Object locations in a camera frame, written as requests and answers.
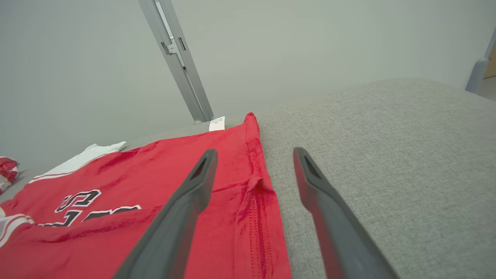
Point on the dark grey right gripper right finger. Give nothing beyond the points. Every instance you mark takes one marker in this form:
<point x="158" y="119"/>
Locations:
<point x="337" y="232"/>

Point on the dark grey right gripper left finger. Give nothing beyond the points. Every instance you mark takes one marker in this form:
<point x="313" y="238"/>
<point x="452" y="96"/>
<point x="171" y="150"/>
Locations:
<point x="174" y="228"/>

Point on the red basketball jersey shirt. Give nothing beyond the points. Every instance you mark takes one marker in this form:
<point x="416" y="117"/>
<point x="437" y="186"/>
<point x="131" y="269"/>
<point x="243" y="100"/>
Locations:
<point x="135" y="170"/>

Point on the red shorts with white stripe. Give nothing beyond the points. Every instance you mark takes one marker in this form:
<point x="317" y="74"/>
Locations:
<point x="7" y="172"/>

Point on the grey metal partition post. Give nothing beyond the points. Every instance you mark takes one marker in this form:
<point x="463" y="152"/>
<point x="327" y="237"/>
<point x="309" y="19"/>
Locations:
<point x="170" y="66"/>
<point x="193" y="73"/>

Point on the grey corner partition post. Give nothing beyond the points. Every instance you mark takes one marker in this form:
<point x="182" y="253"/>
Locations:
<point x="478" y="73"/>

